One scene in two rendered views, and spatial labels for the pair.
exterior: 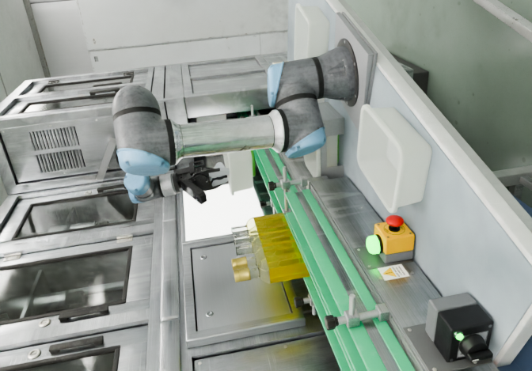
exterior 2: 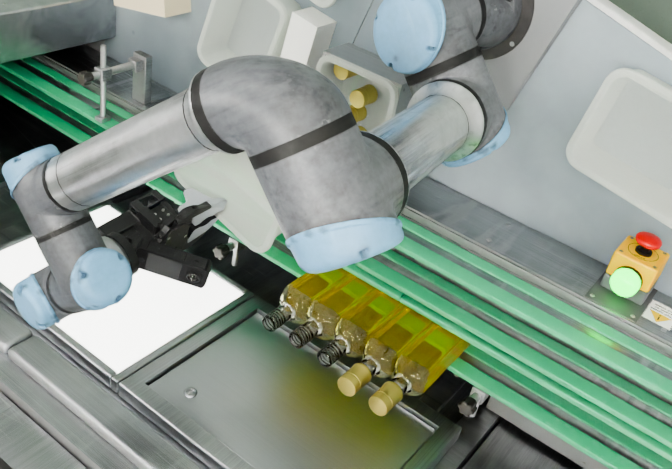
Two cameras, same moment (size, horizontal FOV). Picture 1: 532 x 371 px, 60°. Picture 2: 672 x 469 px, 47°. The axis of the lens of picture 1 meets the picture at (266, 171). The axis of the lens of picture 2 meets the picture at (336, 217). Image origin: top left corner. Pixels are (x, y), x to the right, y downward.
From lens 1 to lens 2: 1.02 m
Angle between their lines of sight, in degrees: 44
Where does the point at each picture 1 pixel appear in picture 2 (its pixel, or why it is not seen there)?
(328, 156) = not seen: hidden behind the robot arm
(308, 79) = (472, 19)
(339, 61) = not seen: outside the picture
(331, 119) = not seen: hidden behind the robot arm
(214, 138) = (427, 159)
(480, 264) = not seen: outside the picture
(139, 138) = (374, 189)
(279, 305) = (406, 425)
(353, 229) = (544, 264)
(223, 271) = (258, 405)
